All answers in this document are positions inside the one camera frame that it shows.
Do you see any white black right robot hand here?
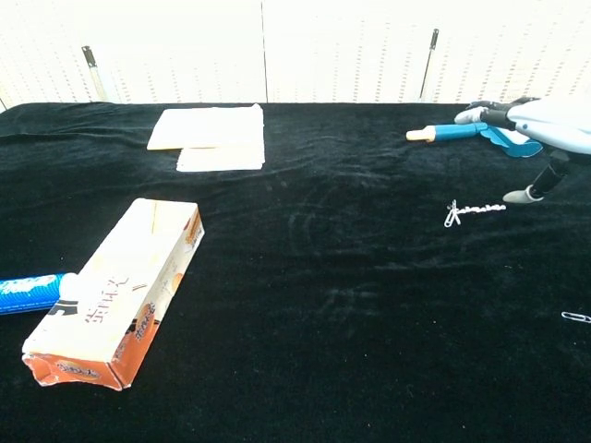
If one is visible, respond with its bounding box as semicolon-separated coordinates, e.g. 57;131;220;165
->
454;94;591;204

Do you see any silver magnetic rod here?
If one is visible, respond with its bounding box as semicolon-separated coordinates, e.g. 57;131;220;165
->
454;202;507;216

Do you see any blue lint roller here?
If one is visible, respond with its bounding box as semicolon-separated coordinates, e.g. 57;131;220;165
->
405;120;544;160

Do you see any black velvet table cloth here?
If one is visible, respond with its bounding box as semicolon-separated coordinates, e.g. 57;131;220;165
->
0;102;591;443

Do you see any cream paper notepad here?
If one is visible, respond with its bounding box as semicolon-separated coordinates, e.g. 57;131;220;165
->
146;103;264;151

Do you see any orange white biscuit box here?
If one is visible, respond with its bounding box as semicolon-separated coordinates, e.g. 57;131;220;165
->
21;198;206;392

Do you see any blue toothpaste tube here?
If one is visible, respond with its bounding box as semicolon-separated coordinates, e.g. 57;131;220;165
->
0;272;78;317

